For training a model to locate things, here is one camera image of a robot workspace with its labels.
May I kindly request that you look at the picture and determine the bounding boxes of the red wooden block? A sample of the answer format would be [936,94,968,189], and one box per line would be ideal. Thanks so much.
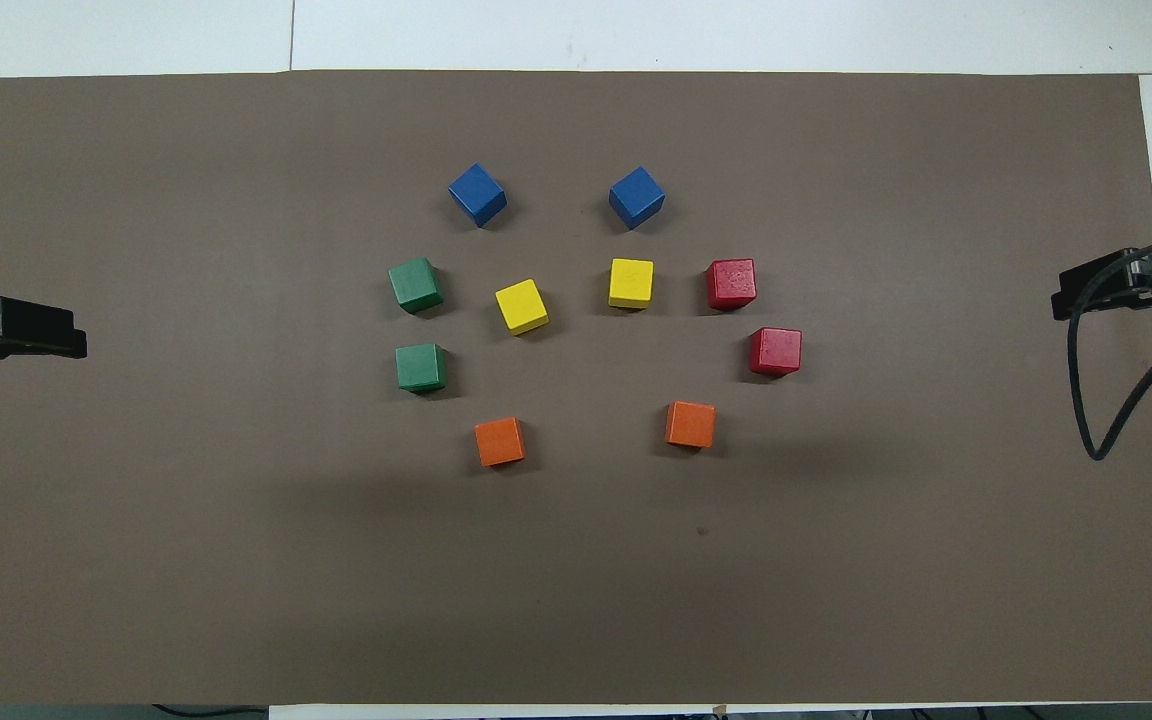
[706,258,758,311]
[748,327,803,378]

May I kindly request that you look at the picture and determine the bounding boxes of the green wooden block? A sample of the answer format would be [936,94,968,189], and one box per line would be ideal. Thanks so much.
[387,257,444,315]
[395,343,448,394]

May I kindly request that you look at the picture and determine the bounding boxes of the brown table mat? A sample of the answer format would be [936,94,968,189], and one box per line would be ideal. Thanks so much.
[0,70,1152,706]

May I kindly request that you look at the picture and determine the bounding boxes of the orange wooden block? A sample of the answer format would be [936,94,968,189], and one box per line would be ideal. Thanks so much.
[665,400,717,449]
[474,416,526,468]

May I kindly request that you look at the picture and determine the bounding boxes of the blue wooden block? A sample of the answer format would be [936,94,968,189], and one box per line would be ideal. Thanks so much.
[448,163,508,228]
[608,166,666,231]

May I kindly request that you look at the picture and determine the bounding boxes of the yellow wooden block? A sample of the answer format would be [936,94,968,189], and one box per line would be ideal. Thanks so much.
[608,258,655,310]
[494,279,550,336]

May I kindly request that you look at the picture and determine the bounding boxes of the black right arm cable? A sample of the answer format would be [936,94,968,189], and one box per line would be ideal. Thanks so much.
[1066,238,1152,461]

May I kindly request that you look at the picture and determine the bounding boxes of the thin black floor cable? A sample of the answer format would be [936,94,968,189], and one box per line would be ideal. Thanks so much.
[151,703,269,719]

